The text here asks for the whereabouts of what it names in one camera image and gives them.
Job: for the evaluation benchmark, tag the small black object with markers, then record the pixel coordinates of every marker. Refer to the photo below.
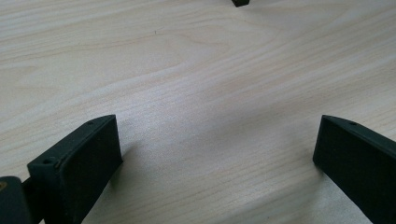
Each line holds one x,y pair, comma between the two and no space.
240,2

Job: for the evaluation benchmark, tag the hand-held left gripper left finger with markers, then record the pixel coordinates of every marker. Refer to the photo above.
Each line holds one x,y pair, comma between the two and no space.
81,168

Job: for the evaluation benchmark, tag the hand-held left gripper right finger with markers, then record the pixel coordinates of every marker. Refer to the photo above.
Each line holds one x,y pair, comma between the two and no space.
358,165

